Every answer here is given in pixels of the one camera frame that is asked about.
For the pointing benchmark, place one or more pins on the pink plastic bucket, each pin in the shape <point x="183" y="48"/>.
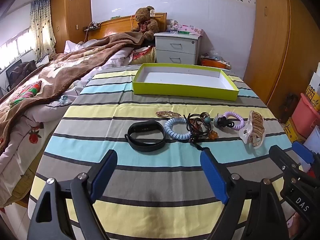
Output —
<point x="305" y="115"/>

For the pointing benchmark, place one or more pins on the clear plastic bag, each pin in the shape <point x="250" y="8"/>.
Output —
<point x="215" y="55"/>

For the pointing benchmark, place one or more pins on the wooden wardrobe with star stickers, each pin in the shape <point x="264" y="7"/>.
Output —
<point x="72" y="12"/>

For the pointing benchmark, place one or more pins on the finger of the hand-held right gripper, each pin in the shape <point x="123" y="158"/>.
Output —
<point x="282" y="158"/>
<point x="303" y="153"/>

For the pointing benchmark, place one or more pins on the black fitness band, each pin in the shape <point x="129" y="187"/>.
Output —
<point x="146" y="126"/>

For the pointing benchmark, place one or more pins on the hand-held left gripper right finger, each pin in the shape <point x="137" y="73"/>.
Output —
<point x="215" y="177"/>

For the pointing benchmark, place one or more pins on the pink flowered box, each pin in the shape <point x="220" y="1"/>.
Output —
<point x="192" y="30"/>

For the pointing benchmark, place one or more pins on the large wooden wardrobe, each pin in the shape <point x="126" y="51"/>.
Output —
<point x="275" y="42"/>

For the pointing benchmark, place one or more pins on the wooden bed headboard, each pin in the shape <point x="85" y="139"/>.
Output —
<point x="112" y="25"/>

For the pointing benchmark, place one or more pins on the bed with brown blanket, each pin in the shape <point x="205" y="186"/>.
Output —
<point x="15" y="155"/>

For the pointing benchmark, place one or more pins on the spotted curtain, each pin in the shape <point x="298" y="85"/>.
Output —
<point x="42" y="30"/>

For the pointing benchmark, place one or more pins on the brown fleece blanket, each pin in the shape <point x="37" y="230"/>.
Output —
<point x="75" y="67"/>

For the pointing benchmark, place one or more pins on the yellow printed pillow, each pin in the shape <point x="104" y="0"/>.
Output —
<point x="143" y="55"/>

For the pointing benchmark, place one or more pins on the small black claw clip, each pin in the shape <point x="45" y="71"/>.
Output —
<point x="222" y="122"/>

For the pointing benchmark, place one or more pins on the clear containers cluster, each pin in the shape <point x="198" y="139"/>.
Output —
<point x="173" y="26"/>

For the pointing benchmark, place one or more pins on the yellow cardboard box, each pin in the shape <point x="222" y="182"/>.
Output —
<point x="293" y="131"/>

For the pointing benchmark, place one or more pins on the green shallow box tray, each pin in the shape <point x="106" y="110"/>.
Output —
<point x="180" y="90"/>

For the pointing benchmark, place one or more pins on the large clear brown claw clip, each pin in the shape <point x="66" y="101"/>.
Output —
<point x="255" y="127"/>

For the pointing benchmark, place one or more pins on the white printed carton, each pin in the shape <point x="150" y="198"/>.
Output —
<point x="315" y="85"/>

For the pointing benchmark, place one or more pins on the person's right hand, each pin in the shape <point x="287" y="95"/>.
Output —
<point x="293" y="226"/>

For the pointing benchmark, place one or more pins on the white drawer nightstand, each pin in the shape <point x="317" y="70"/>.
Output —
<point x="177" y="47"/>

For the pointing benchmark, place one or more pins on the striped tablecloth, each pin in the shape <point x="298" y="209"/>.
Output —
<point x="150" y="160"/>

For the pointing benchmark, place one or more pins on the orange plastic basin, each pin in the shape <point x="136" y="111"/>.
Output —
<point x="212" y="63"/>

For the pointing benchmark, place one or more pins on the power strip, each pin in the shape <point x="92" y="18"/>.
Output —
<point x="91" y="26"/>

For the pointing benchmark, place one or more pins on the black monitor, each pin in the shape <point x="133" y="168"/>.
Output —
<point x="20" y="71"/>

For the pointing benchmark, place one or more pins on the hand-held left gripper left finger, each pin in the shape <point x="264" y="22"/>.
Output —
<point x="105" y="175"/>

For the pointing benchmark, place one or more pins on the brown teddy bear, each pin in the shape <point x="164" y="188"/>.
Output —
<point x="146" y="20"/>

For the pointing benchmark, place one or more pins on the rhinestone hair barrette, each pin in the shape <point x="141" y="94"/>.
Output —
<point x="167" y="114"/>

